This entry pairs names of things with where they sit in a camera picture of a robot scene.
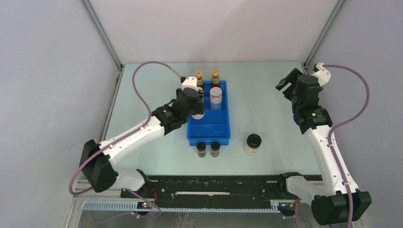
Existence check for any clear jar silver lid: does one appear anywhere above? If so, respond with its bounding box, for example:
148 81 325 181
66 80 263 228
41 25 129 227
210 87 222 110

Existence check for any small pepper jar left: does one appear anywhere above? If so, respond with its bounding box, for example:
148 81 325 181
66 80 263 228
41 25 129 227
196 142 206 158

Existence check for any small pepper jar right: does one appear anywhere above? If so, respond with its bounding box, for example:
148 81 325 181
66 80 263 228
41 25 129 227
211 141 221 158

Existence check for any small pepper jar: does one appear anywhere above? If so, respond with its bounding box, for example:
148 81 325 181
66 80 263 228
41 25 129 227
196 142 206 158
211 141 221 158

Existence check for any blue compartment tray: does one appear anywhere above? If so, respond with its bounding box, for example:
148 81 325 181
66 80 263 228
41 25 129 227
187 80 231 146

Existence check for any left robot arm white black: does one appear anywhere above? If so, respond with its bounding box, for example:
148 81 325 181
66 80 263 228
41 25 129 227
80 88 204 198

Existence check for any red sauce bottle yellow cap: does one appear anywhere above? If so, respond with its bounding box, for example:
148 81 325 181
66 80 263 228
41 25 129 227
211 69 221 88

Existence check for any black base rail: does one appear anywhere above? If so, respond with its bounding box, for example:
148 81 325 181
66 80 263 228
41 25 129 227
136 175 296 209

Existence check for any aluminium frame front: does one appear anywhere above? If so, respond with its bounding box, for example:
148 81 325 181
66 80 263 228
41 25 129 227
73 188 292 213

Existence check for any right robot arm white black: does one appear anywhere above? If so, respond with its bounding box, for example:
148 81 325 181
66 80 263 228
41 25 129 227
276 63 372 227

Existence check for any white spice jar black lid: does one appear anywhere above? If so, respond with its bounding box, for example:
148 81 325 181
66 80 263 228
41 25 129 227
244 133 262 155
192 114 204 120

